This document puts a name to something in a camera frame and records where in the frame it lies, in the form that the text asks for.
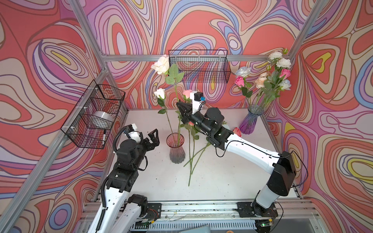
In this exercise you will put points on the purple ribbed glass vase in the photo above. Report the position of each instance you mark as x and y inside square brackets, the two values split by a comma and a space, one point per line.
[247, 126]

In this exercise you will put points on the peach rose spray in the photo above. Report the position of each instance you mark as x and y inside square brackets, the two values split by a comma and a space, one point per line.
[260, 84]

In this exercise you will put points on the black wire basket back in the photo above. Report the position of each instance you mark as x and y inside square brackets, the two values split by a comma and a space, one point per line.
[202, 65]

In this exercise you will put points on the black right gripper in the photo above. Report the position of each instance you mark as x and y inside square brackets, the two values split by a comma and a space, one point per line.
[187, 109]

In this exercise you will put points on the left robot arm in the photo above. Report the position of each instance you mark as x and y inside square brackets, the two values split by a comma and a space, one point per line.
[119, 209]

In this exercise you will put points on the silver tape roll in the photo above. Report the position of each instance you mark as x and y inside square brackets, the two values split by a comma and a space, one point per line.
[102, 117]

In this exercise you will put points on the red glass vase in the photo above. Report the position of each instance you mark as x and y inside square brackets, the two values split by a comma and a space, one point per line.
[175, 143]

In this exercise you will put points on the black wire basket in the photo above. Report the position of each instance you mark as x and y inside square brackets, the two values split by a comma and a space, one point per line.
[202, 65]
[98, 109]

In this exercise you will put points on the cream rose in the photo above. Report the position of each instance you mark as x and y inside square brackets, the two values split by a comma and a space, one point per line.
[173, 75]

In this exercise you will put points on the white rose spray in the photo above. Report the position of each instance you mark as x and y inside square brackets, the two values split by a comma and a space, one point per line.
[278, 60]

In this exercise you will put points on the white blue rose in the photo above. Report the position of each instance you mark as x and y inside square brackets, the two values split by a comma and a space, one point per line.
[285, 85]
[243, 72]

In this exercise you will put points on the small pink rosebud stem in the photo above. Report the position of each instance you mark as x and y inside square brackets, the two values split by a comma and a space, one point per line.
[191, 136]

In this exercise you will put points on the metal base rail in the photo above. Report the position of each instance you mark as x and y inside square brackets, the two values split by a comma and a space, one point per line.
[169, 216]

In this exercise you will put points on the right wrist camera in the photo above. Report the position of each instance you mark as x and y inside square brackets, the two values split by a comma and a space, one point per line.
[198, 101]

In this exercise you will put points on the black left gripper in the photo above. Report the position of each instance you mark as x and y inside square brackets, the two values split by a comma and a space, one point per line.
[148, 146]

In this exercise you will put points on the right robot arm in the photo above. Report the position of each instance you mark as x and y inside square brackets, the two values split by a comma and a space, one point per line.
[280, 166]

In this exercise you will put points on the black wire basket left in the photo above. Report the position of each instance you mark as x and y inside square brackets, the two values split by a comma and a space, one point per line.
[98, 109]

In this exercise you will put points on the white rosebud stem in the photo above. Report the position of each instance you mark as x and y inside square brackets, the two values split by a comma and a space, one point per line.
[161, 97]

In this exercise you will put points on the pink rose stem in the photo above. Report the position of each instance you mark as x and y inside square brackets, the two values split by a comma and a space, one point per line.
[244, 87]

